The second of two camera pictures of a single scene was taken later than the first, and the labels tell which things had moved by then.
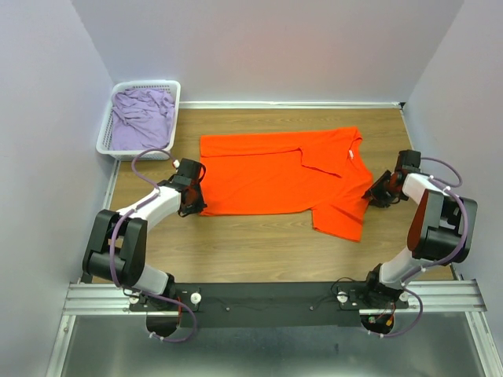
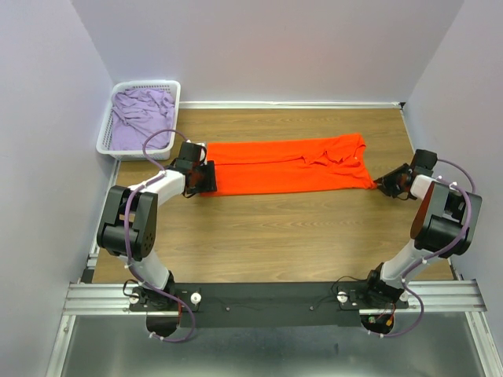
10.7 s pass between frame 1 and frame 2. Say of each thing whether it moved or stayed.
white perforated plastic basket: stayed
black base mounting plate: stayed
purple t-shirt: stayed
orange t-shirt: moved
